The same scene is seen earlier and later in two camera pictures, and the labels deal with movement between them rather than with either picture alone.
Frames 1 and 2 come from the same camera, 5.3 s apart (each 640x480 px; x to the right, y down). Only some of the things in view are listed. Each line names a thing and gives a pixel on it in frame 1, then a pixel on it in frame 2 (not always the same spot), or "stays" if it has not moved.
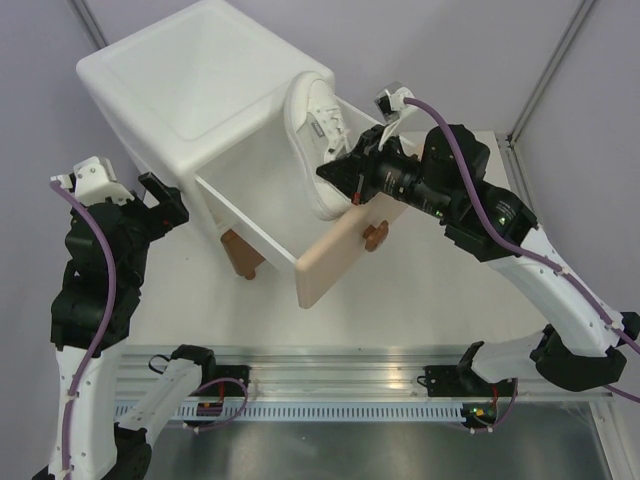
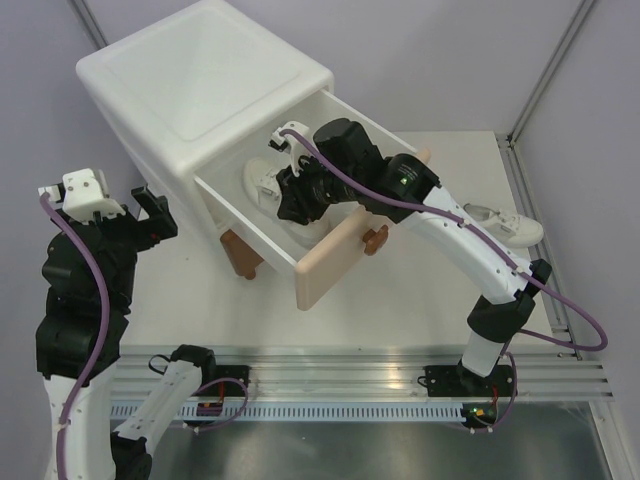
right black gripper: (355, 175) to (294, 204)
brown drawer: (243, 259) stays
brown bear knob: (375, 236) stays
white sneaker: (319, 134) to (263, 192)
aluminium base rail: (327, 375) stays
